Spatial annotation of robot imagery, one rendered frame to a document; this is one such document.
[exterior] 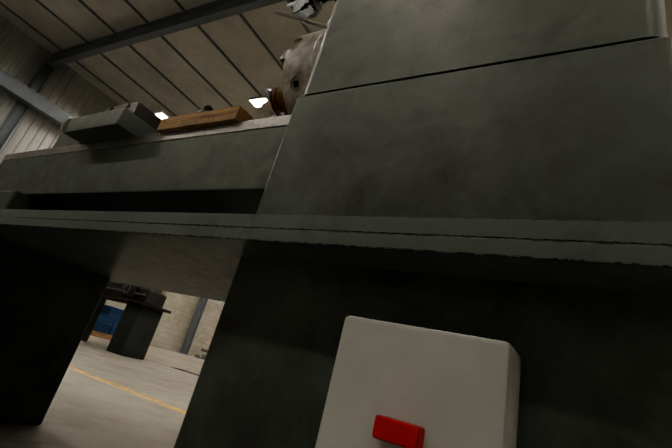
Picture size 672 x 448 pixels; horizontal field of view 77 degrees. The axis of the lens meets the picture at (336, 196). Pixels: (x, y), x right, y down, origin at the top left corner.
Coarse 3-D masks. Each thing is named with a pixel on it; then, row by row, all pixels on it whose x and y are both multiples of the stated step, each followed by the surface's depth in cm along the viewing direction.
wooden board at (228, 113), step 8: (200, 112) 108; (208, 112) 106; (216, 112) 104; (224, 112) 103; (232, 112) 101; (240, 112) 101; (168, 120) 114; (176, 120) 112; (184, 120) 110; (192, 120) 108; (200, 120) 106; (208, 120) 104; (216, 120) 103; (224, 120) 101; (232, 120) 100; (240, 120) 101; (248, 120) 103; (160, 128) 114; (168, 128) 112; (176, 128) 111; (184, 128) 110
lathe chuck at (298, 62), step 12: (300, 36) 110; (312, 36) 105; (300, 48) 104; (312, 48) 102; (288, 60) 105; (300, 60) 102; (288, 72) 104; (300, 72) 102; (288, 84) 104; (288, 96) 104; (300, 96) 103; (288, 108) 106
